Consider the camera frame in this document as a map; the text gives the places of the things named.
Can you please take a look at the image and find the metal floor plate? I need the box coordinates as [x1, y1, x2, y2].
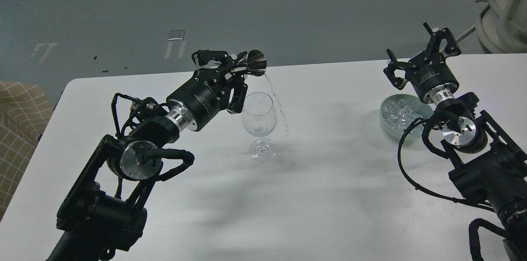
[167, 30, 186, 41]

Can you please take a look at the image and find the beige office chair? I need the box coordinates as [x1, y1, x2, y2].
[455, 0, 527, 54]

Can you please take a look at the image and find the clear ice cubes pile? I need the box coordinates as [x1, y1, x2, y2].
[381, 98, 427, 135]

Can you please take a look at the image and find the steel cocktail jigger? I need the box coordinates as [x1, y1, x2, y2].
[230, 49, 267, 77]

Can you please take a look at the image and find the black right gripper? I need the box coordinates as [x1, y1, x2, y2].
[383, 22, 462, 104]

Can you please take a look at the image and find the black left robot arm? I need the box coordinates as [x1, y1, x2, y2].
[48, 50, 267, 261]

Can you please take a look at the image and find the green bowl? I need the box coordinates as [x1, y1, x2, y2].
[379, 94, 435, 141]

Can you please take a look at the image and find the clear wine glass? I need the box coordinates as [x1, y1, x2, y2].
[242, 92, 278, 162]

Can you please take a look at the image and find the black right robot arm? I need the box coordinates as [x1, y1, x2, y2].
[383, 23, 527, 261]

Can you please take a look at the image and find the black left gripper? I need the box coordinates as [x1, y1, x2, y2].
[166, 50, 248, 131]

